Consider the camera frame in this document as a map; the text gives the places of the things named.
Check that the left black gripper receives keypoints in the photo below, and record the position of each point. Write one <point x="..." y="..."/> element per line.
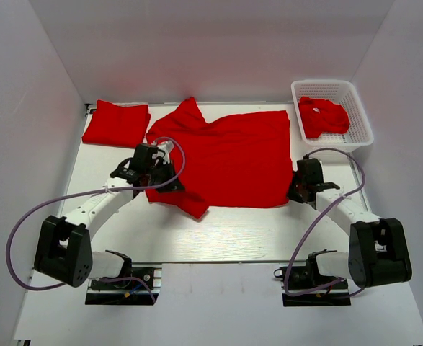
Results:
<point x="169" y="167"/>

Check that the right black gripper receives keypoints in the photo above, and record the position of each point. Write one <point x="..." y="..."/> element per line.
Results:
<point x="292" y="193"/>

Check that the red t shirt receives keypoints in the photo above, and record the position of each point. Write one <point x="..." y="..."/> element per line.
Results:
<point x="320" y="116"/>
<point x="118" y="126"/>
<point x="240" y="160"/>

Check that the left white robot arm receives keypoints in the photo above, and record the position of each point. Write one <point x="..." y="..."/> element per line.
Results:
<point x="64" y="250"/>

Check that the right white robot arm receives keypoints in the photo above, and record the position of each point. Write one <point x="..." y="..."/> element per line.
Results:
<point x="377" y="254"/>

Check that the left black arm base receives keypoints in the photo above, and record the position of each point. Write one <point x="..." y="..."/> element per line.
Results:
<point x="141" y="289"/>

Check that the red t shirt in basket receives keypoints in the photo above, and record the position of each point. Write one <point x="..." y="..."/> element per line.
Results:
<point x="320" y="116"/>

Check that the folded red t shirt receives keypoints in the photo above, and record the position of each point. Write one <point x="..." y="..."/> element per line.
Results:
<point x="118" y="126"/>

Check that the white plastic basket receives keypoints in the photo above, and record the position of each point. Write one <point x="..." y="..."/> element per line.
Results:
<point x="342" y="93"/>

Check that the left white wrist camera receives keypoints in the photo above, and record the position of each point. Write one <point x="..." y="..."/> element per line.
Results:
<point x="164" y="148"/>

